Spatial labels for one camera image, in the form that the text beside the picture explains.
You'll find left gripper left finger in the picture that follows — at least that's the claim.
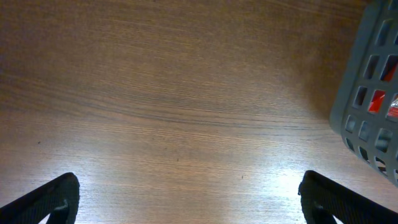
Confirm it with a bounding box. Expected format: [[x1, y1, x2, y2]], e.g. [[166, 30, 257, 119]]
[[1, 172, 80, 224]]

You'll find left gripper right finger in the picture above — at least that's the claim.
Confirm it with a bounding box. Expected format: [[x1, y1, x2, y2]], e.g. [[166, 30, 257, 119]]
[[298, 170, 397, 224]]

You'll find grey plastic shopping basket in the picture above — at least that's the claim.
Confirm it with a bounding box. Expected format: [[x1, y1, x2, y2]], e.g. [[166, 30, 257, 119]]
[[330, 1, 397, 185]]

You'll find red orange pasta packet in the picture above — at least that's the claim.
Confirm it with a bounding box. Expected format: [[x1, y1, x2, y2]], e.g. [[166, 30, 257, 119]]
[[368, 55, 397, 119]]

